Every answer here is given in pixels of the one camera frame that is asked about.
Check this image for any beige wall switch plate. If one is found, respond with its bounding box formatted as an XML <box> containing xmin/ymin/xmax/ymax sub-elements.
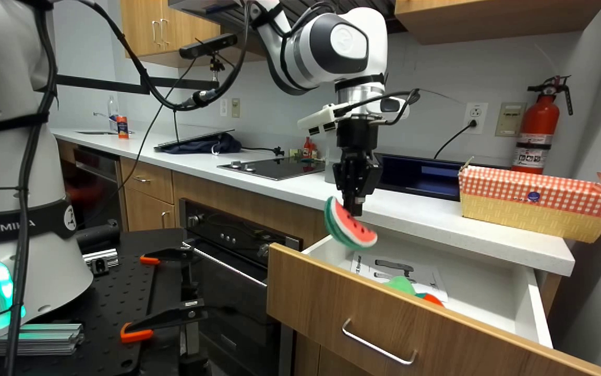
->
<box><xmin>495</xmin><ymin>101</ymin><xmax>527</xmax><ymax>139</ymax></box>

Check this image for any small silver box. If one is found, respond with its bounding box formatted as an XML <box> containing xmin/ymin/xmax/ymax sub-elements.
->
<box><xmin>82</xmin><ymin>249</ymin><xmax>122</xmax><ymax>278</ymax></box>

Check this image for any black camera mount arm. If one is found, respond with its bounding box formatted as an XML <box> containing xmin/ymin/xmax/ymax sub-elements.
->
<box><xmin>44</xmin><ymin>67</ymin><xmax>223</xmax><ymax>98</ymax></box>

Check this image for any black sink faucet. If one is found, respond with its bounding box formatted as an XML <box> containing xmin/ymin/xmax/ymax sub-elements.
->
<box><xmin>241</xmin><ymin>143</ymin><xmax>289</xmax><ymax>159</ymax></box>

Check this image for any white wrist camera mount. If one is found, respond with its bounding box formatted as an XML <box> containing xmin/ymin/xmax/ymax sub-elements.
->
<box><xmin>298</xmin><ymin>91</ymin><xmax>414</xmax><ymax>137</ymax></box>

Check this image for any small silver faucet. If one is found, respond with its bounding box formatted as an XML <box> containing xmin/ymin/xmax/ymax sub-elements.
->
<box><xmin>92</xmin><ymin>109</ymin><xmax>120</xmax><ymax>133</ymax></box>

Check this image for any black built-in oven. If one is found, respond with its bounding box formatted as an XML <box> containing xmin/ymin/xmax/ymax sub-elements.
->
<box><xmin>180</xmin><ymin>198</ymin><xmax>308</xmax><ymax>376</ymax></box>

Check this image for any black dishwasher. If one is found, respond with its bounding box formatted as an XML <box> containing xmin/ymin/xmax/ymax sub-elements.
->
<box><xmin>59</xmin><ymin>141</ymin><xmax>126</xmax><ymax>252</ymax></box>

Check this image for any aluminium extrusion rail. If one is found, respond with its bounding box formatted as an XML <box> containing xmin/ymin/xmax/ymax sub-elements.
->
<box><xmin>0</xmin><ymin>322</ymin><xmax>83</xmax><ymax>359</ymax></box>

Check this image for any thin black camera cable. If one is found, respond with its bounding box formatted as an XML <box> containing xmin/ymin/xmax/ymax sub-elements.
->
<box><xmin>120</xmin><ymin>58</ymin><xmax>203</xmax><ymax>188</ymax></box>

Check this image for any wooden lower cabinet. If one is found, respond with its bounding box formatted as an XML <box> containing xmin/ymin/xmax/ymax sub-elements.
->
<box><xmin>120</xmin><ymin>156</ymin><xmax>344</xmax><ymax>249</ymax></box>

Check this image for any red orange plush toy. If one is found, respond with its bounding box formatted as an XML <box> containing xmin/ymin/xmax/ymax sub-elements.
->
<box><xmin>414</xmin><ymin>290</ymin><xmax>446</xmax><ymax>309</ymax></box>

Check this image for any red checkered cardboard basket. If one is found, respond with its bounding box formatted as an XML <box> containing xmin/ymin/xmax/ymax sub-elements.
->
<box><xmin>457</xmin><ymin>162</ymin><xmax>601</xmax><ymax>246</ymax></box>

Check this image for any black power plug cable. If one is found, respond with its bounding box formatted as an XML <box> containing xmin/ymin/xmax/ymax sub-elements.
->
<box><xmin>433</xmin><ymin>119</ymin><xmax>480</xmax><ymax>162</ymax></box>

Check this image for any black perforated robot table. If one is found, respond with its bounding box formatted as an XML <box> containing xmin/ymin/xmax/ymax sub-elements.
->
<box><xmin>0</xmin><ymin>227</ymin><xmax>210</xmax><ymax>376</ymax></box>

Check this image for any wooden upper cabinet with handles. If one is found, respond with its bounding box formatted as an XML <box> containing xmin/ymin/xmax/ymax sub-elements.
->
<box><xmin>117</xmin><ymin>0</ymin><xmax>275</xmax><ymax>68</ymax></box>

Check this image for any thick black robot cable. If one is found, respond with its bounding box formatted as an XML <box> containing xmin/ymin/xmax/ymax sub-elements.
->
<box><xmin>5</xmin><ymin>0</ymin><xmax>254</xmax><ymax>376</ymax></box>

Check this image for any black clamp with orange handle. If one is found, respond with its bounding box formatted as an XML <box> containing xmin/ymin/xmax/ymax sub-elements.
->
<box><xmin>138</xmin><ymin>237</ymin><xmax>199</xmax><ymax>269</ymax></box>
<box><xmin>120</xmin><ymin>298</ymin><xmax>211</xmax><ymax>348</ymax></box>

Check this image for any white drawer with wooden front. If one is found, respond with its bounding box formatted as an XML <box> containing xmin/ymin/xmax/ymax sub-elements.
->
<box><xmin>265</xmin><ymin>220</ymin><xmax>601</xmax><ymax>376</ymax></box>

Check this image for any silver drawer handle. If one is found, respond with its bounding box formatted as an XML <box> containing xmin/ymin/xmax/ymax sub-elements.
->
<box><xmin>340</xmin><ymin>318</ymin><xmax>420</xmax><ymax>369</ymax></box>

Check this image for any watermelon slice plush toy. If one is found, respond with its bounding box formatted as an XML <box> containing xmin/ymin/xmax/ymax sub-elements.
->
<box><xmin>322</xmin><ymin>195</ymin><xmax>380</xmax><ymax>252</ymax></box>

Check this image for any white wall power outlet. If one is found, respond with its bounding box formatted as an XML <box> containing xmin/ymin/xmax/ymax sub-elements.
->
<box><xmin>463</xmin><ymin>101</ymin><xmax>490</xmax><ymax>136</ymax></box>

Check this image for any dark folded cloth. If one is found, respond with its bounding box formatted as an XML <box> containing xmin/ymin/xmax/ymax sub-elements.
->
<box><xmin>153</xmin><ymin>130</ymin><xmax>244</xmax><ymax>156</ymax></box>

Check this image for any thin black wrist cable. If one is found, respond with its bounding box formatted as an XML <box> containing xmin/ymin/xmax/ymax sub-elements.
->
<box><xmin>332</xmin><ymin>86</ymin><xmax>422</xmax><ymax>130</ymax></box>

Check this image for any red fire extinguisher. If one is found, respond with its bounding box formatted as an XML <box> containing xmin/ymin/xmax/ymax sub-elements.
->
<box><xmin>509</xmin><ymin>73</ymin><xmax>576</xmax><ymax>175</ymax></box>

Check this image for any small red toy figure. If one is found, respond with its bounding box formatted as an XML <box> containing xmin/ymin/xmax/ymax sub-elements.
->
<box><xmin>298</xmin><ymin>136</ymin><xmax>322</xmax><ymax>174</ymax></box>

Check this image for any black stereo camera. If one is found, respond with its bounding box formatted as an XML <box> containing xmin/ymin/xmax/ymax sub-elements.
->
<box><xmin>177</xmin><ymin>33</ymin><xmax>238</xmax><ymax>63</ymax></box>

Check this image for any small white wall outlet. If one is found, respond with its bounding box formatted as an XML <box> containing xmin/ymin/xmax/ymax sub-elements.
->
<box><xmin>217</xmin><ymin>96</ymin><xmax>242</xmax><ymax>120</ymax></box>

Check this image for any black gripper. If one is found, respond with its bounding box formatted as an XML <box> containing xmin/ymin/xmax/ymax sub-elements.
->
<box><xmin>332</xmin><ymin>114</ymin><xmax>384</xmax><ymax>218</ymax></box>

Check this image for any green plush toy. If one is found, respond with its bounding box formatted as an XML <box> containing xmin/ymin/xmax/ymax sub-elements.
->
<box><xmin>387</xmin><ymin>273</ymin><xmax>420</xmax><ymax>300</ymax></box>

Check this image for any steel kitchen sink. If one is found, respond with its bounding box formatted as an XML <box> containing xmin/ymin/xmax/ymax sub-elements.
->
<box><xmin>217</xmin><ymin>155</ymin><xmax>327</xmax><ymax>182</ymax></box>

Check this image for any flat black electronic device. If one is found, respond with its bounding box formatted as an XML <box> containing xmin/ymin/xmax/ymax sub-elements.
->
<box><xmin>375</xmin><ymin>150</ymin><xmax>468</xmax><ymax>202</ymax></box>

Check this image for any small orange bottle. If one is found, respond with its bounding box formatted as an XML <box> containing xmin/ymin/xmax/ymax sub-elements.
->
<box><xmin>116</xmin><ymin>112</ymin><xmax>131</xmax><ymax>139</ymax></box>

